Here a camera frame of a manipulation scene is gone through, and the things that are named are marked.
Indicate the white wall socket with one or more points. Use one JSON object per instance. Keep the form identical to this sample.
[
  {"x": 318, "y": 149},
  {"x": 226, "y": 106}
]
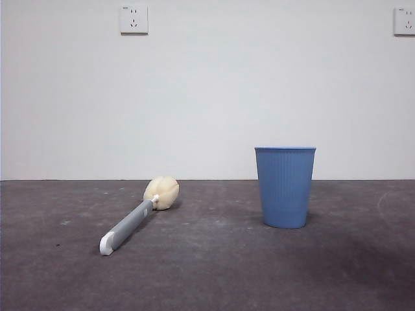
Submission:
[
  {"x": 134, "y": 19},
  {"x": 405, "y": 21}
]

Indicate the blue ribbed plastic cup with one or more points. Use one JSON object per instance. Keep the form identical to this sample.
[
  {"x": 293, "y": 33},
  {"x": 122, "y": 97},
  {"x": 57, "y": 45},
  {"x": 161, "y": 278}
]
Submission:
[{"x": 285, "y": 191}]

